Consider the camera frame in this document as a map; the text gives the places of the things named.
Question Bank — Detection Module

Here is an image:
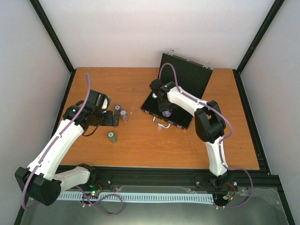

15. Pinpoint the black poker set case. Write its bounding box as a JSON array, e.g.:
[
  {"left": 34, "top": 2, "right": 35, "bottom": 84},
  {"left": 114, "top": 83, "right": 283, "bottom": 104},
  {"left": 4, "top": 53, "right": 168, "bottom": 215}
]
[{"left": 141, "top": 53, "right": 213, "bottom": 129}]

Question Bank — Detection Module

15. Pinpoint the green chip stack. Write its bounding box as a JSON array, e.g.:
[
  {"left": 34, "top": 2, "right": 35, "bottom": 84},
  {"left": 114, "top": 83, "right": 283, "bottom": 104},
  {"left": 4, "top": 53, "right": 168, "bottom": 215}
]
[{"left": 107, "top": 131, "right": 117, "bottom": 143}]

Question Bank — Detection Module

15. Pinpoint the light blue slotted cable duct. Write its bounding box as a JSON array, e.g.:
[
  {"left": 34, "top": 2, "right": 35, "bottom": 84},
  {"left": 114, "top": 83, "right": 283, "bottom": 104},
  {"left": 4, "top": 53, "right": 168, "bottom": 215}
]
[{"left": 57, "top": 191, "right": 214, "bottom": 204}]

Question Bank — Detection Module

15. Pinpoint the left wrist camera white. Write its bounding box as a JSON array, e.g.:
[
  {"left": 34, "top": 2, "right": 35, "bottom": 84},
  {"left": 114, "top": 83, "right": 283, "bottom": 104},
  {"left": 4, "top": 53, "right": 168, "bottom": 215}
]
[{"left": 101, "top": 95, "right": 111, "bottom": 110}]

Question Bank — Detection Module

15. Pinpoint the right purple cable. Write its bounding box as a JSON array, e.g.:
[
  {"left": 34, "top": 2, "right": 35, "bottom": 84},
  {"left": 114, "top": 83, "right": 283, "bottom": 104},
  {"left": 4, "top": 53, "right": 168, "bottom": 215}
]
[{"left": 158, "top": 62, "right": 254, "bottom": 210}]

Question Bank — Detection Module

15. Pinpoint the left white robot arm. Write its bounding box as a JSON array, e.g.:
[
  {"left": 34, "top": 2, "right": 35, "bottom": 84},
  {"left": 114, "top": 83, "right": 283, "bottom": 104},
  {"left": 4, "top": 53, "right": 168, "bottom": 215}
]
[{"left": 15, "top": 90, "right": 119, "bottom": 206}]

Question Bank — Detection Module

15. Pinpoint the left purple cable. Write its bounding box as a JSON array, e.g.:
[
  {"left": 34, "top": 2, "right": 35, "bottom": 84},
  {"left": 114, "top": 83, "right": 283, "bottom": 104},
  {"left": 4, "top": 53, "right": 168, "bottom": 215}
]
[{"left": 21, "top": 72, "right": 124, "bottom": 215}]

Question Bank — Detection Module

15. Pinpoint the purple cable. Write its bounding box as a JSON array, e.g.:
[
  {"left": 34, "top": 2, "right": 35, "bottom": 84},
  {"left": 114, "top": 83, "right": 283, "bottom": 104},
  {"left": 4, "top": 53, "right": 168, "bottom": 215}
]
[
  {"left": 21, "top": 72, "right": 124, "bottom": 215},
  {"left": 158, "top": 62, "right": 254, "bottom": 210}
]

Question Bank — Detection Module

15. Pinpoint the orange big blind button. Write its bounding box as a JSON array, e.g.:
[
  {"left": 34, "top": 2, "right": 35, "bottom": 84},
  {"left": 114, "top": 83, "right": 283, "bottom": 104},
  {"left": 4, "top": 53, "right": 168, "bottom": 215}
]
[{"left": 162, "top": 111, "right": 171, "bottom": 117}]

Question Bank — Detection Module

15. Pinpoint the black aluminium frame rail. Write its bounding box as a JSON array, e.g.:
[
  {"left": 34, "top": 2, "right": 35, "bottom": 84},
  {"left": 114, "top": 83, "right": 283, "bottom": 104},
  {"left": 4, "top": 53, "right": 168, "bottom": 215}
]
[{"left": 53, "top": 165, "right": 282, "bottom": 195}]

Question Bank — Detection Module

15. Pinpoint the purple chip stack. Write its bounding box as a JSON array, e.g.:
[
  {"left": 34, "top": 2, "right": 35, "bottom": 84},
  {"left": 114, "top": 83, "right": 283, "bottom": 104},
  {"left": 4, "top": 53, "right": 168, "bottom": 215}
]
[
  {"left": 114, "top": 105, "right": 121, "bottom": 115},
  {"left": 120, "top": 109, "right": 128, "bottom": 122}
]

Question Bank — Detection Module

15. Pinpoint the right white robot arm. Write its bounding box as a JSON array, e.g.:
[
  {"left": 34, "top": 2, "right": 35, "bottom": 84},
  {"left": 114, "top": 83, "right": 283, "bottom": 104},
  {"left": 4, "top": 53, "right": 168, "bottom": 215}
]
[{"left": 150, "top": 78, "right": 228, "bottom": 190}]

